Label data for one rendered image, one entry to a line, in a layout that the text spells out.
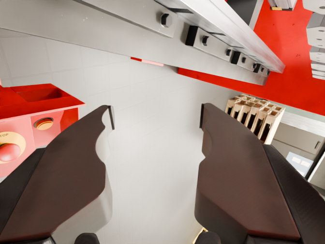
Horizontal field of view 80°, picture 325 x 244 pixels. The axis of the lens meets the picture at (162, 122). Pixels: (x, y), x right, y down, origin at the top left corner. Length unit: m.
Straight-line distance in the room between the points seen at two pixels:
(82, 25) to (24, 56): 0.91
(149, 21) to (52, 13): 0.18
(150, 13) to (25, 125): 0.35
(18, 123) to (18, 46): 0.82
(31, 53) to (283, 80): 1.71
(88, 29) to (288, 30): 1.65
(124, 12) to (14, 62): 0.94
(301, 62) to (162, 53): 1.41
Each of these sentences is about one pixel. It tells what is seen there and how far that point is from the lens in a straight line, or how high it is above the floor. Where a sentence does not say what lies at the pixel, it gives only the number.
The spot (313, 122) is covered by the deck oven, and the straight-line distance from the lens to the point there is 6.99.
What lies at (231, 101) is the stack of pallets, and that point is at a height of 0.08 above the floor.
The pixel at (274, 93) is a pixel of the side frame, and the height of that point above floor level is 0.96.
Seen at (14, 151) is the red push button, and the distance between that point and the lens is 0.49.
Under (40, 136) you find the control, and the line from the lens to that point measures 0.62.
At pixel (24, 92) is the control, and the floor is 0.70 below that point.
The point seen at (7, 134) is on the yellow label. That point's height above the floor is 0.78.
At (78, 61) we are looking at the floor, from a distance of 1.41.
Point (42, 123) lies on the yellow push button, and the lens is 0.57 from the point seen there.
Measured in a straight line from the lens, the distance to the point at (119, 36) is 0.45.
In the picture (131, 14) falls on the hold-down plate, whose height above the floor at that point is 0.91.
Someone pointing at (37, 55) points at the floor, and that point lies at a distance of 1.31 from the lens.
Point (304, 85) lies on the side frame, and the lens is 1.82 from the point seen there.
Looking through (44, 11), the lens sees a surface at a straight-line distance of 0.38.
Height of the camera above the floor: 1.22
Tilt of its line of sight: 33 degrees down
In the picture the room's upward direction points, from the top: 116 degrees clockwise
